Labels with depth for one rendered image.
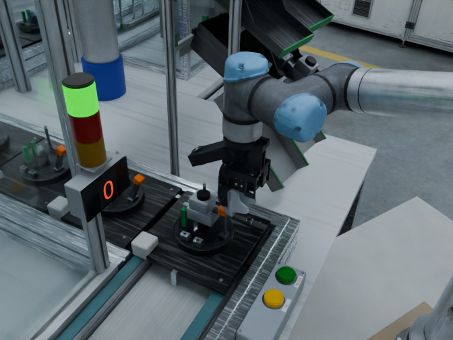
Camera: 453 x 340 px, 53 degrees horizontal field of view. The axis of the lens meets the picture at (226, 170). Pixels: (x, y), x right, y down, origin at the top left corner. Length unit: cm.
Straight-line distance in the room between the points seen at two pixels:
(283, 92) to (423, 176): 248
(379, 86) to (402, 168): 243
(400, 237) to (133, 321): 74
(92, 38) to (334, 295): 121
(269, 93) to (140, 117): 106
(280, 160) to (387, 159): 204
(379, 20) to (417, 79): 441
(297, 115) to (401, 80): 16
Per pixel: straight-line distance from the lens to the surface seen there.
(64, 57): 76
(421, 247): 134
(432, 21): 498
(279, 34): 107
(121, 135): 165
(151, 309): 103
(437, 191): 307
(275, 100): 73
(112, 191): 88
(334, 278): 119
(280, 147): 126
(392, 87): 75
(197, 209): 101
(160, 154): 154
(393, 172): 312
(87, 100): 76
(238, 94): 78
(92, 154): 81
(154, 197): 120
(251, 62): 78
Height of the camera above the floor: 174
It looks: 37 degrees down
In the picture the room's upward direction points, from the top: 2 degrees clockwise
